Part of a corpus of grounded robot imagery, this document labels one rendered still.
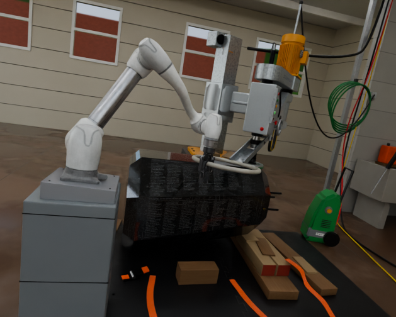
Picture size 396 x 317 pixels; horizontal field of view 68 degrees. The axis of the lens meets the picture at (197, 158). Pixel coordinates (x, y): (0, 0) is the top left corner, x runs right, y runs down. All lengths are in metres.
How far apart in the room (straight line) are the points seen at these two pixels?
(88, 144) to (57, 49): 7.28
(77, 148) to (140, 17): 7.29
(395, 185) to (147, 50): 3.83
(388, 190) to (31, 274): 4.15
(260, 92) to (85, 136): 1.54
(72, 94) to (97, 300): 7.31
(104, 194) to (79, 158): 0.21
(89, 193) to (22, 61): 7.61
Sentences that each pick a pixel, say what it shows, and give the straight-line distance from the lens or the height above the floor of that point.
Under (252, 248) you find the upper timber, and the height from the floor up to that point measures 0.19.
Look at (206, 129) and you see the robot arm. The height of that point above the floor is 1.18.
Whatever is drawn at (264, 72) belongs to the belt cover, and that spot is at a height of 1.65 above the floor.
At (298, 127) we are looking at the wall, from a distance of 9.81.
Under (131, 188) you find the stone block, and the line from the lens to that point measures 2.27.
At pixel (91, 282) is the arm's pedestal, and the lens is 1.65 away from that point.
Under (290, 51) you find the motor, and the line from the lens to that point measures 3.25.
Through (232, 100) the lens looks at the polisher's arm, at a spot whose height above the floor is 1.40.
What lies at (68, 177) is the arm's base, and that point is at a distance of 1.56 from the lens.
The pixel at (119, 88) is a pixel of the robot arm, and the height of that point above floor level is 1.34.
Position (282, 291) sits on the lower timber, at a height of 0.08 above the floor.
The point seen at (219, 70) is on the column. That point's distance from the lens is 3.32.
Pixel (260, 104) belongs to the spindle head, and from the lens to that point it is 2.56.
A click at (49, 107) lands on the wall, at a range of 8.77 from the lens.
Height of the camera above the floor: 1.35
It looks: 11 degrees down
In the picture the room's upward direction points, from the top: 9 degrees clockwise
